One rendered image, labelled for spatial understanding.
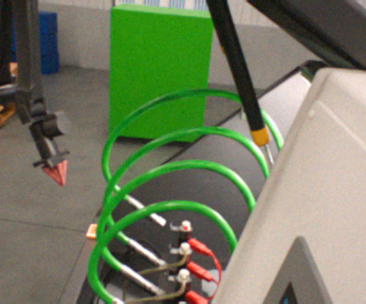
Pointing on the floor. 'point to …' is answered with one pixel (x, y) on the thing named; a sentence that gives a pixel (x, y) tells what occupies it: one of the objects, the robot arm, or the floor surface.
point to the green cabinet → (157, 70)
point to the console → (322, 196)
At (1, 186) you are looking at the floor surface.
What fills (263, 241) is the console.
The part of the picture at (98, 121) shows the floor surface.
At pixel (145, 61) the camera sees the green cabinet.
